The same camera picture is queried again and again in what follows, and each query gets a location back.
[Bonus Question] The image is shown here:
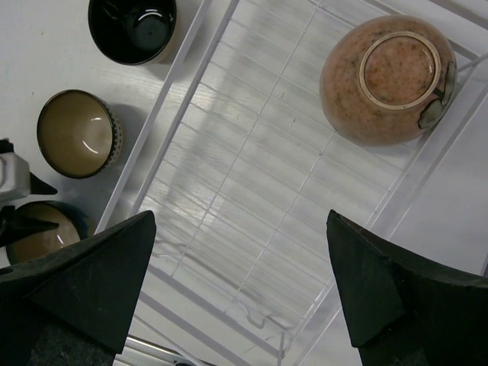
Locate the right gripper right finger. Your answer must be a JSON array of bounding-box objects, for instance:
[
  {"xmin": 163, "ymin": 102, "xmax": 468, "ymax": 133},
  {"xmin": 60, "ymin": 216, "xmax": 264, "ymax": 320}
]
[{"xmin": 326, "ymin": 210, "xmax": 487, "ymax": 365}]

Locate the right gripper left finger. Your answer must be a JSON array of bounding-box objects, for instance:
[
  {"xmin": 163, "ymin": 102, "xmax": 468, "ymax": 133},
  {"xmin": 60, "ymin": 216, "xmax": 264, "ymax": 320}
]
[{"xmin": 1, "ymin": 210, "xmax": 156, "ymax": 365}]

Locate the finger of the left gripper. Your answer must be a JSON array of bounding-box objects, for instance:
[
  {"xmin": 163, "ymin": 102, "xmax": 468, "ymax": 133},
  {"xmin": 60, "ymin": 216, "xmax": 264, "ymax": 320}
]
[{"xmin": 1, "ymin": 172, "xmax": 59, "ymax": 246}]

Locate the tan blue-outside bowl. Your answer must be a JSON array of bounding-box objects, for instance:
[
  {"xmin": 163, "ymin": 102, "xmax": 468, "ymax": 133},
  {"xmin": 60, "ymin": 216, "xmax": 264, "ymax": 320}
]
[{"xmin": 6, "ymin": 201, "xmax": 95, "ymax": 265}]

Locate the black glossy bowl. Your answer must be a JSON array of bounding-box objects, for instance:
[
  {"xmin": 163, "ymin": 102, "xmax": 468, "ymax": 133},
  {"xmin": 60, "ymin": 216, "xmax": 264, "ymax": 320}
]
[{"xmin": 88, "ymin": 0, "xmax": 181, "ymax": 66}]

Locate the large tan pink-outside bowl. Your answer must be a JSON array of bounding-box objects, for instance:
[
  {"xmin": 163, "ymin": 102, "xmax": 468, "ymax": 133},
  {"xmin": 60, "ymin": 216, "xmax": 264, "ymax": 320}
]
[{"xmin": 319, "ymin": 15, "xmax": 458, "ymax": 146}]

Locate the small tan patterned bowl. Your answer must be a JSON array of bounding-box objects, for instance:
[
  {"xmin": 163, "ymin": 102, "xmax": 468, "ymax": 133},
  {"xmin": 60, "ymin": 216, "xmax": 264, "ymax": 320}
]
[{"xmin": 37, "ymin": 89, "xmax": 125, "ymax": 179}]

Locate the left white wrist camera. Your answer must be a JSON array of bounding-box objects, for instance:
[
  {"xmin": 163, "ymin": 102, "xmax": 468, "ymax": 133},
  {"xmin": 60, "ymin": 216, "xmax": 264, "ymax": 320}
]
[{"xmin": 1, "ymin": 139, "xmax": 31, "ymax": 204}]

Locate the white wire dish rack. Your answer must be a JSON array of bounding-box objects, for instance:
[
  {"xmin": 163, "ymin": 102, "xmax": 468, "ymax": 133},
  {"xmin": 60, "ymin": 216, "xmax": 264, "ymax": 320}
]
[{"xmin": 98, "ymin": 1, "xmax": 487, "ymax": 365}]

